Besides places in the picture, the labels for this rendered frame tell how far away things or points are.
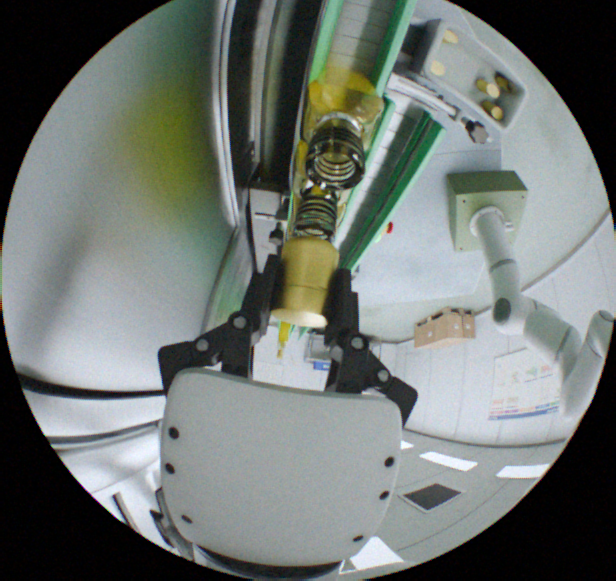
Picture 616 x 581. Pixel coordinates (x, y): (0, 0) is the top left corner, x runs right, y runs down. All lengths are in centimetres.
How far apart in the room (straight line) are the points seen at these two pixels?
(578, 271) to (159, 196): 383
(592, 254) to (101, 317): 389
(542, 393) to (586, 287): 160
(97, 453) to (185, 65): 29
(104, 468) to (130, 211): 20
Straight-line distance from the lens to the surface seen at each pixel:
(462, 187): 58
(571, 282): 373
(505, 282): 51
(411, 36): 50
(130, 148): 15
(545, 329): 45
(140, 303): 18
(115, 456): 21
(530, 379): 385
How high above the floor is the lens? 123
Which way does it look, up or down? 26 degrees down
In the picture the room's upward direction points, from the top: 171 degrees counter-clockwise
